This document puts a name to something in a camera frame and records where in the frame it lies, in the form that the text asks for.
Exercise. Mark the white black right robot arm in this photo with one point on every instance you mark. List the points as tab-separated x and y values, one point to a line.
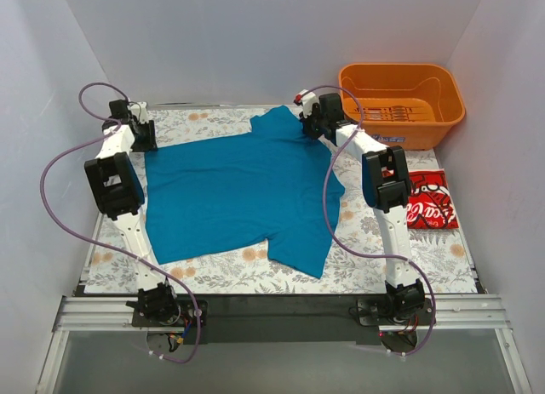
386	188

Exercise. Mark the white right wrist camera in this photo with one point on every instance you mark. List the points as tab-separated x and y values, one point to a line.
306	99

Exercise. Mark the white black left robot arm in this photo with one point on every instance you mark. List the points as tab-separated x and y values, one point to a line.
119	195

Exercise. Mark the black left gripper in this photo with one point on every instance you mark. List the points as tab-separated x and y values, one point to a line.
146	137

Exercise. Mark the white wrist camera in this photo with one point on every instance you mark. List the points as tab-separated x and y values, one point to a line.
306	99
139	110

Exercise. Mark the folded red printed t shirt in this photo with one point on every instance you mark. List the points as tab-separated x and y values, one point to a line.
430	206

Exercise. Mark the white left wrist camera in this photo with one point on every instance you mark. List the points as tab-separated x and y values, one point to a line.
139	110

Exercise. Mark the aluminium frame rail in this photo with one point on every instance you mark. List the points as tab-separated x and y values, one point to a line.
454	311

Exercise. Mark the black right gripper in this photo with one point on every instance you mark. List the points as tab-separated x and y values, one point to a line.
311	128

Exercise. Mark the orange plastic basket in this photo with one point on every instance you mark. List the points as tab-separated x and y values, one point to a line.
405	104

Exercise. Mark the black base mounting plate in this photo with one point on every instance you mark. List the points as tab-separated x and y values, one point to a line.
285	318

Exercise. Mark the teal blue t shirt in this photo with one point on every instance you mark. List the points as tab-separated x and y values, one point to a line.
271	185

